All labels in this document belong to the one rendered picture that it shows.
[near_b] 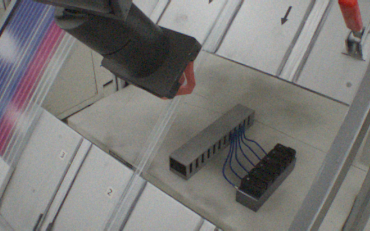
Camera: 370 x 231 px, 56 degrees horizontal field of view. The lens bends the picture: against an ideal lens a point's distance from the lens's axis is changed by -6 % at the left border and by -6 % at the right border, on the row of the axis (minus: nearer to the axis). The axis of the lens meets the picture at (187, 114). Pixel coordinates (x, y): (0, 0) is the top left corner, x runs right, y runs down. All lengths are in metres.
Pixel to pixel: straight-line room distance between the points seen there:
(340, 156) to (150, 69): 0.20
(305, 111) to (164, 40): 0.71
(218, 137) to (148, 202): 0.40
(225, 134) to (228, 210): 0.19
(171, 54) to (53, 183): 0.29
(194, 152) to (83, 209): 0.34
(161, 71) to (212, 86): 0.73
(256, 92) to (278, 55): 0.65
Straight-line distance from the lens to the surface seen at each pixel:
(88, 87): 2.04
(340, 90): 0.41
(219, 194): 0.76
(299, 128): 0.96
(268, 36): 0.45
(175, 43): 0.37
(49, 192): 0.57
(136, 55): 0.34
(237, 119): 0.88
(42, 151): 0.60
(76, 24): 0.30
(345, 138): 0.38
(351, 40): 0.42
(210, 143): 0.81
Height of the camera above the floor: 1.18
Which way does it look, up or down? 35 degrees down
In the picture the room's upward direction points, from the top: straight up
